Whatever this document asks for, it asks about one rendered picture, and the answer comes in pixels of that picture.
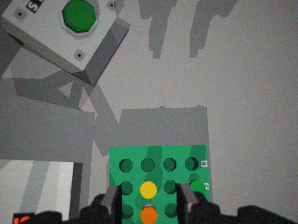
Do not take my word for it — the green tube rack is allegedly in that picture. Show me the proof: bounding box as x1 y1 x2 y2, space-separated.
109 145 211 224

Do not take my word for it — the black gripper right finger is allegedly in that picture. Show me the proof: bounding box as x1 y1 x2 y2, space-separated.
176 183 298 224

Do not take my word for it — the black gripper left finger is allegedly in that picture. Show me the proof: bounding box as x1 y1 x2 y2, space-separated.
17 185 122 224

